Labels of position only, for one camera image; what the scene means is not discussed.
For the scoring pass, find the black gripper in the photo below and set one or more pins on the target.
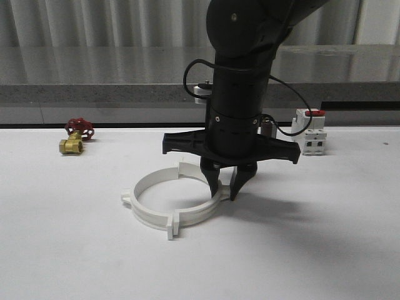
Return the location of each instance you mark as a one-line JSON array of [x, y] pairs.
[[230, 141]]

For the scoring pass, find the white half-ring pipe clamp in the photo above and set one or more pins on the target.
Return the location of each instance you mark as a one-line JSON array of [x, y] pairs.
[[192, 203], [154, 201]]

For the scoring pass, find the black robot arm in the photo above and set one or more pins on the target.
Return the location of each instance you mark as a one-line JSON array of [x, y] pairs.
[[246, 36]]

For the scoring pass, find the black cylindrical capacitor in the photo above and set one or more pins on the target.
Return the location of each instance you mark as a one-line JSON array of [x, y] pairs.
[[268, 127]]

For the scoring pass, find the grey stone counter ledge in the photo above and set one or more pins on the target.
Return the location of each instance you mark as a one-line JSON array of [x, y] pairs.
[[320, 73]]

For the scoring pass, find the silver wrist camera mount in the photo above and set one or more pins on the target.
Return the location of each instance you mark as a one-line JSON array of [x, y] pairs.
[[202, 91]]

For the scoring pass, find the white circuit breaker red switch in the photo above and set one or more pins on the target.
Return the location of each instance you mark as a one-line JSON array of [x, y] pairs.
[[312, 141]]

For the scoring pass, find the brass valve with red handle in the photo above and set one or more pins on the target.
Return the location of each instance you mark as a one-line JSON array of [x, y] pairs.
[[79, 130]]

